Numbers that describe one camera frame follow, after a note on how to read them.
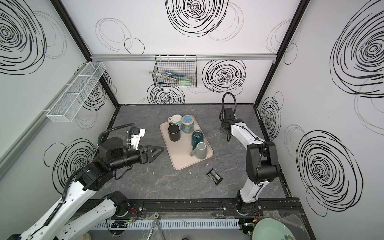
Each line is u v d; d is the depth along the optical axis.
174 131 0.93
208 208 0.75
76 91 0.72
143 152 0.57
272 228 0.67
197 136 0.89
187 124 0.96
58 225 0.41
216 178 0.82
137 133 0.59
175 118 1.01
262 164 0.48
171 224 0.71
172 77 0.85
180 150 0.94
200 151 0.87
